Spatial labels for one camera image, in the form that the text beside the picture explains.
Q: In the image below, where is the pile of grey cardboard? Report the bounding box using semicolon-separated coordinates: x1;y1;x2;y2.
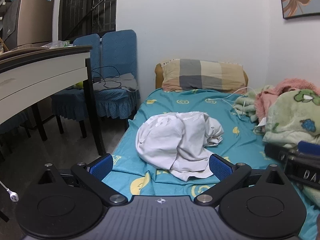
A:
0;0;25;50

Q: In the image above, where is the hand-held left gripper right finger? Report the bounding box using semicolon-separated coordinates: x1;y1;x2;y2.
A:
194;153;286;207

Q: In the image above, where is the white shirt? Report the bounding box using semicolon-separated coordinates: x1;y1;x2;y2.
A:
135;111;225;182

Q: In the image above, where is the checked beige grey pillow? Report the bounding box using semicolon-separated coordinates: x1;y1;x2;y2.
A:
160;59;247;92

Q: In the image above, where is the pink fleece blanket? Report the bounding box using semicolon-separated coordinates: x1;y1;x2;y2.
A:
254;78;320;124

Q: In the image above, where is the white power plug cable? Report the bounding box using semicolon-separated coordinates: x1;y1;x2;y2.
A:
0;180;19;202

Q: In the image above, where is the white table with black legs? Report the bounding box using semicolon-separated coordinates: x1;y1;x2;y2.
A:
0;45;107;157

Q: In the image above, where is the black cable with adapter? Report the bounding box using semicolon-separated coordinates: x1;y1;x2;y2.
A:
90;66;122;89

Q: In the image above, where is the teal printed bed sheet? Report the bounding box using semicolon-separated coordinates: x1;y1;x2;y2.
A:
101;88;320;239

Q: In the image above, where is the dark barred window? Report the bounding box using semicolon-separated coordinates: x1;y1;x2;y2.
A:
59;0;118;42

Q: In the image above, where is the clear plastic bag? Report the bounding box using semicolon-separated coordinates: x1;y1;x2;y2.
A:
41;40;73;49

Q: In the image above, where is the mustard yellow pillow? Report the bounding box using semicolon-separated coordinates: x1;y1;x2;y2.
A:
154;63;250;90

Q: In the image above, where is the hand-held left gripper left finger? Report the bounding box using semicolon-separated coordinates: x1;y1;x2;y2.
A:
37;153;128;207

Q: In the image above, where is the white charging cable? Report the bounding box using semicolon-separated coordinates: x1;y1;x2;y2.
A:
207;86;255;120

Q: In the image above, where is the green printed fleece blanket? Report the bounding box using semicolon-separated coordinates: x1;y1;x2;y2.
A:
234;84;320;153

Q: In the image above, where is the grey folded towel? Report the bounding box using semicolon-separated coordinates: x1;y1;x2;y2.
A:
93;73;139;92

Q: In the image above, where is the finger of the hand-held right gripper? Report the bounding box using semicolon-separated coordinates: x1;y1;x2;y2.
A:
298;141;320;156
264;143;298;161

